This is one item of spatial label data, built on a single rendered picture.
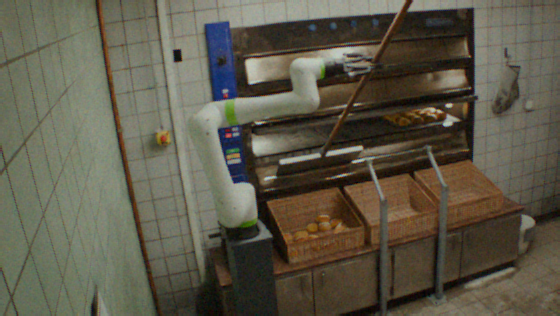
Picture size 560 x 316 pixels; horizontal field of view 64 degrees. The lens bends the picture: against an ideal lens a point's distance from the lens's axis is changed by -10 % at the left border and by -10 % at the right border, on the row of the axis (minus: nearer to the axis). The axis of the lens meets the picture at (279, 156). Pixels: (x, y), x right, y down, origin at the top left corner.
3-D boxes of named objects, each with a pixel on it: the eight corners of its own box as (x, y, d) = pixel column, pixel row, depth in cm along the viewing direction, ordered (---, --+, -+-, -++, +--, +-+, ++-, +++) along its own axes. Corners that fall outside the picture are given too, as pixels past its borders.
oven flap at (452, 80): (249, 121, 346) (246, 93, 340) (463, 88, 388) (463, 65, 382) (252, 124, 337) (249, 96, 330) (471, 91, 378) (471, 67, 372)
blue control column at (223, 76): (207, 212, 556) (180, 18, 487) (221, 209, 560) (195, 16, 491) (243, 307, 379) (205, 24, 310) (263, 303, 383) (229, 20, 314)
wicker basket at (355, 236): (268, 234, 369) (264, 200, 360) (338, 218, 383) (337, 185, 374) (288, 265, 325) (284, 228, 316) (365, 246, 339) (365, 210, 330)
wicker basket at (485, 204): (412, 202, 396) (412, 171, 387) (467, 189, 409) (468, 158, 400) (444, 226, 351) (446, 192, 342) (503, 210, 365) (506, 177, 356)
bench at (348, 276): (219, 310, 377) (208, 246, 359) (479, 241, 434) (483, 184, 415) (233, 354, 326) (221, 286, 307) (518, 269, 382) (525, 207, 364)
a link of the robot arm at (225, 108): (199, 134, 221) (193, 108, 217) (209, 126, 233) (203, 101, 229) (237, 128, 216) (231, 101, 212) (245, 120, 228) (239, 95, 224)
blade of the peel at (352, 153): (363, 149, 316) (361, 145, 318) (280, 164, 303) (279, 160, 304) (347, 171, 349) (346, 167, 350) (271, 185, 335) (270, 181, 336)
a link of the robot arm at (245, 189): (226, 230, 232) (220, 192, 226) (235, 215, 246) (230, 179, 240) (252, 230, 229) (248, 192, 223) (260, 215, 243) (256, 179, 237)
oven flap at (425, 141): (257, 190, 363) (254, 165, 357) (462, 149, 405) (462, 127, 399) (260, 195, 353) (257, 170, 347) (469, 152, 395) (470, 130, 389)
